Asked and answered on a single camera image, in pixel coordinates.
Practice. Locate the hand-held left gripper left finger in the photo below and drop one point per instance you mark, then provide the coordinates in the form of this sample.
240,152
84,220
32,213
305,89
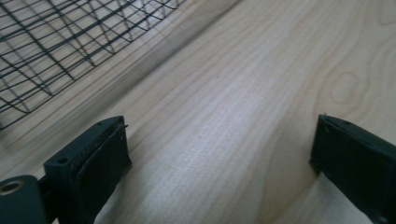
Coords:
90,168

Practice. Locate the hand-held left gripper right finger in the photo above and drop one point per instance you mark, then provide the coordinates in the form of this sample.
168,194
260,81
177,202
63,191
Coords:
355,161

